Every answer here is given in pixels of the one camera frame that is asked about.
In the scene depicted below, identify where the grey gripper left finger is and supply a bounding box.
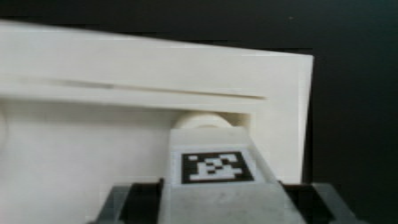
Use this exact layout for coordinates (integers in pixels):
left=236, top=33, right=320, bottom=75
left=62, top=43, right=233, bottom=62
left=87, top=186, right=130, bottom=224

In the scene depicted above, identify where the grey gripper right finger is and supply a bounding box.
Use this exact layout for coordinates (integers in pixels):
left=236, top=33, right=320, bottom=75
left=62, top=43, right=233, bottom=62
left=313, top=183, right=369, bottom=224

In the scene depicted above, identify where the white table leg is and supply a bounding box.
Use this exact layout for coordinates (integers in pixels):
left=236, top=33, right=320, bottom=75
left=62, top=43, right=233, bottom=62
left=158, top=112, right=305, bottom=224

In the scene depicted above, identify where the white square tabletop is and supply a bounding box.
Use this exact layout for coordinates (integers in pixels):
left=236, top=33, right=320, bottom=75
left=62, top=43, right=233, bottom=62
left=0, top=20, right=313, bottom=224

